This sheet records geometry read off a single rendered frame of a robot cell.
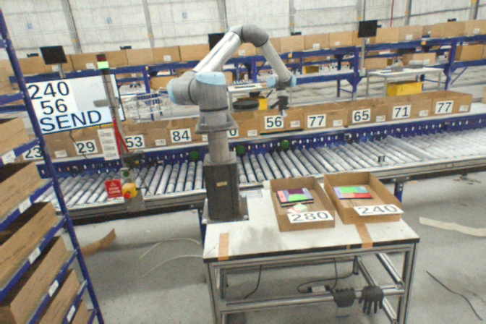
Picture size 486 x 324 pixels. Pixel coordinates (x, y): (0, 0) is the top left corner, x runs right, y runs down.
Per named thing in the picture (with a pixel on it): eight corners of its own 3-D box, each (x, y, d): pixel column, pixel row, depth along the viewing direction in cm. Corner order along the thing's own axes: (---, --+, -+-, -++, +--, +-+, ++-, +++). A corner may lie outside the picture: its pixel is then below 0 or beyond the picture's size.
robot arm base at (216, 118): (236, 126, 139) (233, 107, 136) (197, 131, 137) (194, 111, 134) (232, 120, 157) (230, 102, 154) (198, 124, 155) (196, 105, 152)
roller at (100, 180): (74, 212, 185) (71, 205, 183) (103, 177, 234) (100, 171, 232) (82, 211, 185) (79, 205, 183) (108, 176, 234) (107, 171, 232)
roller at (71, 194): (61, 213, 184) (53, 215, 184) (92, 178, 233) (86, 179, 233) (58, 207, 182) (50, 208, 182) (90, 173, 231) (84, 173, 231)
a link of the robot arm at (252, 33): (261, 16, 172) (299, 77, 225) (244, 19, 179) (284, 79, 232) (256, 31, 169) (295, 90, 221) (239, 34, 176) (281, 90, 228)
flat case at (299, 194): (313, 200, 162) (313, 198, 161) (280, 204, 161) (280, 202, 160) (306, 189, 175) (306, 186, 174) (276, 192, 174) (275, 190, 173)
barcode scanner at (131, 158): (146, 167, 171) (140, 151, 167) (126, 171, 170) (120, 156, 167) (148, 163, 177) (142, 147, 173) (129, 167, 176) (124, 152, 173)
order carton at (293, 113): (259, 133, 242) (257, 113, 239) (254, 127, 271) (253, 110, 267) (304, 128, 246) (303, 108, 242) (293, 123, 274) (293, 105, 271)
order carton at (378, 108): (346, 126, 250) (347, 108, 244) (333, 118, 278) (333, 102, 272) (388, 122, 253) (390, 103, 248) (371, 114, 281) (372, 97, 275)
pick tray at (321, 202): (279, 232, 141) (278, 215, 137) (270, 193, 177) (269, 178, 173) (335, 228, 141) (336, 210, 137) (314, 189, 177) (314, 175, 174)
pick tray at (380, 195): (343, 225, 142) (343, 207, 139) (322, 187, 178) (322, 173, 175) (401, 221, 141) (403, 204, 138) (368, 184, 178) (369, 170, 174)
